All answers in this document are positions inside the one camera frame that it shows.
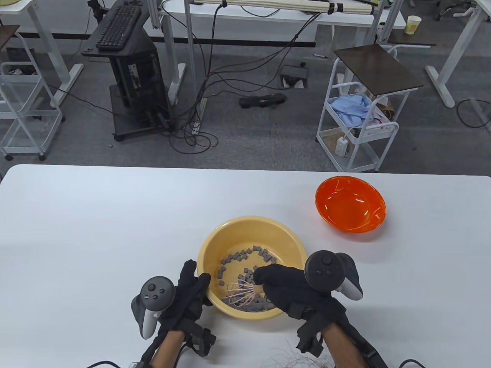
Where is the person's right hand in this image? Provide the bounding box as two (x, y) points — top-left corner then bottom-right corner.
(254, 265), (348, 324)

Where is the person's left hand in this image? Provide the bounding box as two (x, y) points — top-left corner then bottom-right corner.
(158, 260), (212, 331)

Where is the wire whisk with wooden handle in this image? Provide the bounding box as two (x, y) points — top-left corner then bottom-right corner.
(224, 278), (265, 307)

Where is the pile of grey toy blocks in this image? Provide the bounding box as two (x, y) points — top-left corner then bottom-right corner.
(216, 245), (278, 312)

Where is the yellow plastic basin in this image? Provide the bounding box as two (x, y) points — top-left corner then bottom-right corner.
(197, 216), (308, 321)

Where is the orange translucent bowl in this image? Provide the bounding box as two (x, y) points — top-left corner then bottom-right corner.
(315, 176), (386, 233)

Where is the person's right forearm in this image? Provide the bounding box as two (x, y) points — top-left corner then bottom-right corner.
(320, 322), (369, 368)

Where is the person's left forearm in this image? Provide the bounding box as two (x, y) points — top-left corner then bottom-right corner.
(150, 330), (186, 368)

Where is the grey left hand controller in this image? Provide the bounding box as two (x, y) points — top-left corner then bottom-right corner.
(131, 276), (176, 340)

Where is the grey hand controller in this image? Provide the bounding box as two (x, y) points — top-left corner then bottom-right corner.
(304, 250), (364, 301)
(131, 276), (176, 340)

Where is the grey right hand controller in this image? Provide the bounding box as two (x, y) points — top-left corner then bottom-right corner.
(304, 250), (364, 301)

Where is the black power strip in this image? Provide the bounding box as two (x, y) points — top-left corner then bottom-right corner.
(239, 92), (287, 109)

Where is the blue cloth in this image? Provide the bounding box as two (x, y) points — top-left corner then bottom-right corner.
(331, 95), (372, 127)

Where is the floor socket box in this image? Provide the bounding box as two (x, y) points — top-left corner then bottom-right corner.
(280, 64), (310, 89)

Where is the black computer cart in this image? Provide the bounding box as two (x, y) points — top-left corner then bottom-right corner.
(81, 0), (172, 141)

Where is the white trolley with dark top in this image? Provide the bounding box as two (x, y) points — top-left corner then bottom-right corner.
(316, 43), (424, 173)

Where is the white desk with T-foot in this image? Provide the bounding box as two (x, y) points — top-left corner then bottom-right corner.
(425, 0), (491, 108)
(0, 0), (84, 108)

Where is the long white desk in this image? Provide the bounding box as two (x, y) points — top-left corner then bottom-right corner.
(148, 0), (407, 135)

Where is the black keyboard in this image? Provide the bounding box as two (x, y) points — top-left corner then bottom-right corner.
(96, 5), (142, 51)

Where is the dark wooden side table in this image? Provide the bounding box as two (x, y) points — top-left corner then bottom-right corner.
(376, 23), (437, 58)

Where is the grey office chair base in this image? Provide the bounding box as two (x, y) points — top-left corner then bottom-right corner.
(435, 0), (474, 21)

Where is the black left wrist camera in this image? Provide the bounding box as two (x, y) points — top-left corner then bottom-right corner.
(186, 320), (217, 358)

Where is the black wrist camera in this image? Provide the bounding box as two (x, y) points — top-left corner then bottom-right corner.
(296, 324), (323, 355)
(186, 320), (217, 358)

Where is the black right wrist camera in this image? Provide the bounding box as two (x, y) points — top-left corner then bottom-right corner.
(296, 324), (323, 355)

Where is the black forearm battery strap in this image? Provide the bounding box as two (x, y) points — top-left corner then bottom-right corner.
(338, 307), (389, 368)

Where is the black left glove cable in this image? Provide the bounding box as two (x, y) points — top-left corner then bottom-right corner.
(86, 360), (142, 368)

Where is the tangle of black cables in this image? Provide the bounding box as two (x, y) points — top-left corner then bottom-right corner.
(161, 0), (330, 154)

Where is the black cable loop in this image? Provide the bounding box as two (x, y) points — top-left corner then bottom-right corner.
(456, 99), (491, 128)

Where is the white wire mesh trolley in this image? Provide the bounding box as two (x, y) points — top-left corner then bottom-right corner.
(0, 25), (64, 161)

